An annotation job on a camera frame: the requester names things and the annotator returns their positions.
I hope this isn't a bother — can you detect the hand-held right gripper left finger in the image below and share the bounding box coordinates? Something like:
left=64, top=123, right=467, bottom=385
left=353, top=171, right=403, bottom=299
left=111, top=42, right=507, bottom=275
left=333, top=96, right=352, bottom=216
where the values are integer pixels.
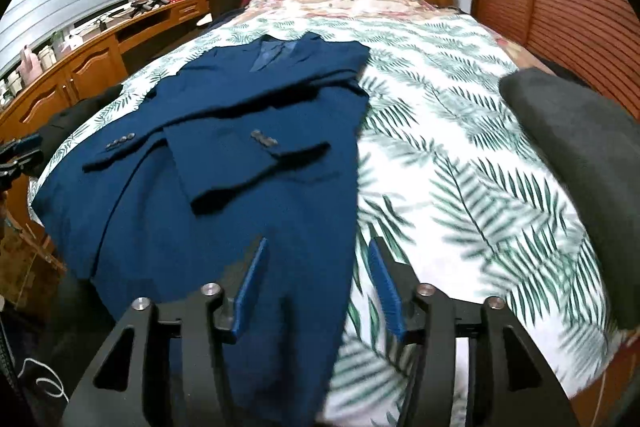
left=60, top=237, right=271, bottom=427

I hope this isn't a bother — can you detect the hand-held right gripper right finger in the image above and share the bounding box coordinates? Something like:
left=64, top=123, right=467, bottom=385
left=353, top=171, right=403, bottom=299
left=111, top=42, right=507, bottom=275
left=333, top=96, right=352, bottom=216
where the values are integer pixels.
left=367, top=237, right=581, bottom=427

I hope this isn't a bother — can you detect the navy blue suit jacket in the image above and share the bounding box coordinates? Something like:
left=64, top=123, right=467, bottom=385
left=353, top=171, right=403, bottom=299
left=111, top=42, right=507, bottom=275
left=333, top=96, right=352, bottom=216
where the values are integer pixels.
left=31, top=32, right=372, bottom=414

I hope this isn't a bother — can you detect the black folded garment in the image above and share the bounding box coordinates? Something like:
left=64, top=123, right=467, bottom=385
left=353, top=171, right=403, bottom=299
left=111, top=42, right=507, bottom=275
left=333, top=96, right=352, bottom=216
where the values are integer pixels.
left=39, top=86, right=124, bottom=148

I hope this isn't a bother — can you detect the wooden desk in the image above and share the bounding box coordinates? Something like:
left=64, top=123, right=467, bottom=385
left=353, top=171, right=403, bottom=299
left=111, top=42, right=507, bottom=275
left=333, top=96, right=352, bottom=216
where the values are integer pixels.
left=0, top=0, right=212, bottom=220

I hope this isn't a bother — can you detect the leaf print bedsheet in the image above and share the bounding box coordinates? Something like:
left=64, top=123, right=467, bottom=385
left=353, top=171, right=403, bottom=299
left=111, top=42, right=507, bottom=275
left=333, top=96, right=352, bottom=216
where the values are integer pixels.
left=30, top=9, right=618, bottom=427

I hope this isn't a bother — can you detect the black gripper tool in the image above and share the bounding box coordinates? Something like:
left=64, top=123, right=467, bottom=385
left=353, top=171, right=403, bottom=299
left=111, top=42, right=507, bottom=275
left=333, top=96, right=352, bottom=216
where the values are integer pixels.
left=128, top=0, right=171, bottom=16

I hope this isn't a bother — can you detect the person's dark clothing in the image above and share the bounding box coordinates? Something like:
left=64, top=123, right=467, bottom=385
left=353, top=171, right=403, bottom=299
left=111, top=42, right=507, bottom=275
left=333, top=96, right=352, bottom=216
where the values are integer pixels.
left=0, top=274, right=121, bottom=427

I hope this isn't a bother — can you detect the dark grey folded garment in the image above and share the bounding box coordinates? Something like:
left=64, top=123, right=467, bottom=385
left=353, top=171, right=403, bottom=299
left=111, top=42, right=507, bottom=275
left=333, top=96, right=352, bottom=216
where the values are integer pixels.
left=499, top=69, right=640, bottom=332

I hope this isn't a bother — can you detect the floral blanket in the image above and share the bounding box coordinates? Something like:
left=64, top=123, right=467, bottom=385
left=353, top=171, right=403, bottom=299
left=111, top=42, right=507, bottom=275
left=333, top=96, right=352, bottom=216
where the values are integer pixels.
left=244, top=0, right=472, bottom=22

